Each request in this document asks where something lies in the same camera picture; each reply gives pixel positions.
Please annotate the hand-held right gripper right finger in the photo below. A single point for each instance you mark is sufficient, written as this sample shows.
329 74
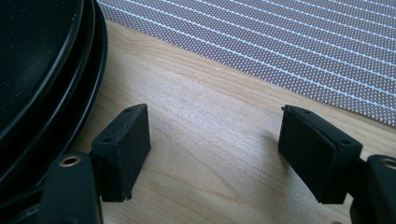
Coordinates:
314 155

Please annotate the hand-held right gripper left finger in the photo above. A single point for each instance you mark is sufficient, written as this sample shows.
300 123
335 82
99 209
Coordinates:
121 155

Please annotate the black plate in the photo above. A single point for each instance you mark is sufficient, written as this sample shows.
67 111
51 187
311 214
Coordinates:
31 46
89 37
102 56

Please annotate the grey white striped placemat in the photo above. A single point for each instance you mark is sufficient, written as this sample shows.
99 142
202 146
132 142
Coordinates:
249 37

